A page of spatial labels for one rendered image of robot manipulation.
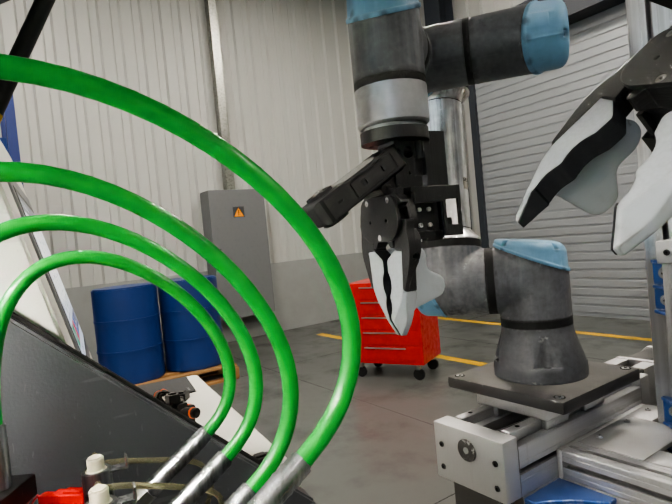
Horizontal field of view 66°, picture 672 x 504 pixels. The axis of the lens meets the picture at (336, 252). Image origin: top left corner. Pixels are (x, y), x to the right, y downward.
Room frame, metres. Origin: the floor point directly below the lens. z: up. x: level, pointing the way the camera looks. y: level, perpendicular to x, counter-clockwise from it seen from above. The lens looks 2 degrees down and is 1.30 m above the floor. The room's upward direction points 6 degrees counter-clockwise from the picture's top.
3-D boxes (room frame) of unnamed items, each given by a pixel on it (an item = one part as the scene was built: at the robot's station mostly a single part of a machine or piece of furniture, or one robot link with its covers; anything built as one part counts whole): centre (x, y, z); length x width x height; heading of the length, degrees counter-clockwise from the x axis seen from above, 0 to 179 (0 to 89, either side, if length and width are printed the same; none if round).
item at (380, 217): (0.55, -0.08, 1.35); 0.09 x 0.08 x 0.12; 117
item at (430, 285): (0.53, -0.08, 1.24); 0.06 x 0.03 x 0.09; 117
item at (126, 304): (5.10, 1.79, 0.51); 1.20 x 0.85 x 1.02; 122
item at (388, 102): (0.55, -0.07, 1.43); 0.08 x 0.08 x 0.05
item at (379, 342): (4.73, -0.46, 0.43); 0.70 x 0.46 x 0.86; 59
